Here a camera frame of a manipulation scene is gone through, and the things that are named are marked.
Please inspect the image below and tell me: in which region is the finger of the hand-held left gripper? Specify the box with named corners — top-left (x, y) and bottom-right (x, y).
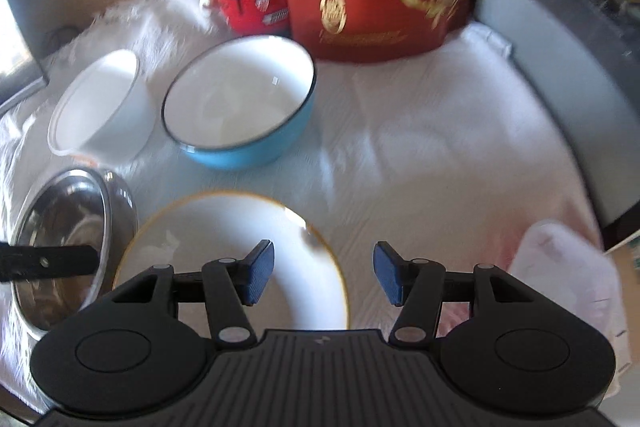
top-left (0, 243), bottom-right (99, 284)

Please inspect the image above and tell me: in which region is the blue bowl with white inside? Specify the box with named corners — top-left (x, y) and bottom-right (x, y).
top-left (161, 35), bottom-right (318, 170)

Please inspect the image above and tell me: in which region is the white woven tablecloth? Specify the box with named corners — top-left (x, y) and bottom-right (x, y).
top-left (0, 0), bottom-right (632, 414)

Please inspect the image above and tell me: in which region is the black-framed monitor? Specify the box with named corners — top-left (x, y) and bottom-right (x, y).
top-left (0, 0), bottom-right (52, 104)

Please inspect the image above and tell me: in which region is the grey furniture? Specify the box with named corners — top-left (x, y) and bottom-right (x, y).
top-left (472, 0), bottom-right (640, 230)

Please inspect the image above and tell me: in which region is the white plastic bowl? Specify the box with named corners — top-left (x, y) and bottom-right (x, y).
top-left (47, 49), bottom-right (157, 165)

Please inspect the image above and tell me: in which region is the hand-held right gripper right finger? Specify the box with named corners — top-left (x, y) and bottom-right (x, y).
top-left (373, 241), bottom-right (532, 351)

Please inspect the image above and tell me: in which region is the stainless steel bowl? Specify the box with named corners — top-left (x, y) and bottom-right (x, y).
top-left (9, 167), bottom-right (140, 342)

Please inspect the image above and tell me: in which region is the black cable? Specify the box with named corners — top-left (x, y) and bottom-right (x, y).
top-left (44, 23), bottom-right (88, 54)

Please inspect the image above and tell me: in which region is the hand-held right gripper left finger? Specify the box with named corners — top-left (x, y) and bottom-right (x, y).
top-left (111, 239), bottom-right (276, 351)

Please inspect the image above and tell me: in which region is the cardboard box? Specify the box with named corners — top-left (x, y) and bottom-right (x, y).
top-left (604, 231), bottom-right (640, 290)

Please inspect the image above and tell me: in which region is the white plate with gold rim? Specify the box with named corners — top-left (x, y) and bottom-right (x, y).
top-left (112, 191), bottom-right (350, 339)

